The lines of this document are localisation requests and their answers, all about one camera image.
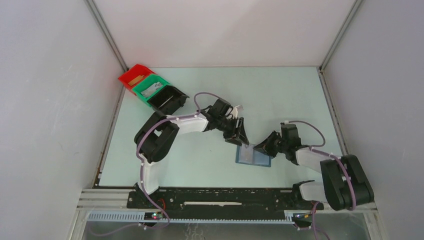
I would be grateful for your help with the black plastic bin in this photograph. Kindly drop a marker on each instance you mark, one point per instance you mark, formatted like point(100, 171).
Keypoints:
point(168, 100)

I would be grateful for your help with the green plastic bin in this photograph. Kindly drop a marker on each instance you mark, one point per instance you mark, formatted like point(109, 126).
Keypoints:
point(151, 79)

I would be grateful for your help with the orange card in red bin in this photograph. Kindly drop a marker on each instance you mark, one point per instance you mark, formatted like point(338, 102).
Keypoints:
point(136, 80)

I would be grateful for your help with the grey card in green bin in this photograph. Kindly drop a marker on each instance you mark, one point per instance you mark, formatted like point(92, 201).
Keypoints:
point(151, 89)

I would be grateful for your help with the blue card holder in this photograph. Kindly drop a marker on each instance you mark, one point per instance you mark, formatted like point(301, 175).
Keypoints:
point(260, 160)

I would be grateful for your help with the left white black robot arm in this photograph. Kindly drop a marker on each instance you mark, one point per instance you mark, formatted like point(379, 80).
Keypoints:
point(155, 139)

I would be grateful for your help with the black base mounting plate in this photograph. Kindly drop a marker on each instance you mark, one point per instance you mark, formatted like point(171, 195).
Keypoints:
point(222, 203)

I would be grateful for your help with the grey slotted cable duct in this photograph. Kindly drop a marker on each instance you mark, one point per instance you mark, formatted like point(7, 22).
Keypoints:
point(141, 217)

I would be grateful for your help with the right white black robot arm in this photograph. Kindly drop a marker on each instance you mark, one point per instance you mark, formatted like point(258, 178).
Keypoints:
point(344, 184)

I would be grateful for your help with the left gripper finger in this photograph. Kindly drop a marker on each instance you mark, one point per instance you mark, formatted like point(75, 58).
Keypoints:
point(241, 136)
point(232, 137)

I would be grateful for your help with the red plastic bin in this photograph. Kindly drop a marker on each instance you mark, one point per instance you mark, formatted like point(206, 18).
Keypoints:
point(133, 72)

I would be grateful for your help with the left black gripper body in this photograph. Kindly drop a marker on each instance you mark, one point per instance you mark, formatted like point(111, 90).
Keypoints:
point(223, 123)

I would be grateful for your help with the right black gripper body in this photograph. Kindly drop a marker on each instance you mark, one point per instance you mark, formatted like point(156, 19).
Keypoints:
point(283, 144)

